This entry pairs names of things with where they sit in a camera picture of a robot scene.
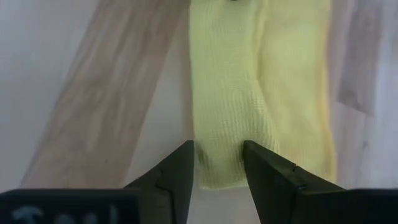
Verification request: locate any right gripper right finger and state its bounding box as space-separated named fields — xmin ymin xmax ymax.
xmin=243 ymin=139 xmax=345 ymax=224

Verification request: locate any yellow microfiber towel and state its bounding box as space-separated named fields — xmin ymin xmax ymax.
xmin=188 ymin=0 xmax=338 ymax=190

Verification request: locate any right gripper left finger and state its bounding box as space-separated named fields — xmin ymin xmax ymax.
xmin=124 ymin=139 xmax=195 ymax=224

